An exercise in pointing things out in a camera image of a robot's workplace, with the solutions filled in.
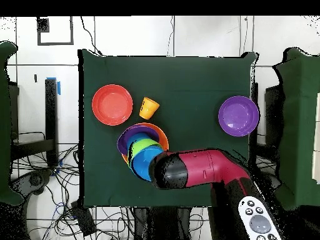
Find large orange bowl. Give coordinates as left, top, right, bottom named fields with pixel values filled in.
left=121, top=122, right=170, bottom=164

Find green bowl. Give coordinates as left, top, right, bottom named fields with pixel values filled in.
left=127, top=139, right=163, bottom=169

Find small translucent blue bowl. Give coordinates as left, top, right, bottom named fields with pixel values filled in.
left=126, top=132, right=153, bottom=151

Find orange cup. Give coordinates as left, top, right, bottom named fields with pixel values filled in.
left=139, top=96, right=160, bottom=120

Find purple bowl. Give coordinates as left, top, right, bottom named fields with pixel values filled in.
left=116, top=124, right=161, bottom=155
left=217, top=95, right=260, bottom=138

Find dark green tablecloth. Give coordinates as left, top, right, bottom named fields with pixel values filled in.
left=78, top=49, right=258, bottom=209

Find red shallow bowl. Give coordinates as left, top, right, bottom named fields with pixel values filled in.
left=91, top=84, right=134, bottom=126

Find black metal stand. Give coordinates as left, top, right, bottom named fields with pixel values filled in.
left=11, top=78, right=59, bottom=167

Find blue tape strip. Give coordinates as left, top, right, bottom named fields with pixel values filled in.
left=46, top=77, right=61, bottom=96

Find black power brick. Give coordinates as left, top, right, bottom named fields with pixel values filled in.
left=71, top=199, right=98, bottom=237

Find green cloth side table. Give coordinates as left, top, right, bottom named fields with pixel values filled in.
left=271, top=47, right=320, bottom=211
left=0, top=41, right=24, bottom=206

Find white box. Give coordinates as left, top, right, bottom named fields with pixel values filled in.
left=311, top=92, right=320, bottom=184

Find tangled floor cables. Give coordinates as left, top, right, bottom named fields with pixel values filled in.
left=11, top=144, right=136, bottom=240

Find black floor cable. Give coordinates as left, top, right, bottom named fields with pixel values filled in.
left=80, top=16, right=103, bottom=56

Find black pedestal leg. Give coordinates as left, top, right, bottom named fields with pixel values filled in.
left=11, top=169, right=53, bottom=196

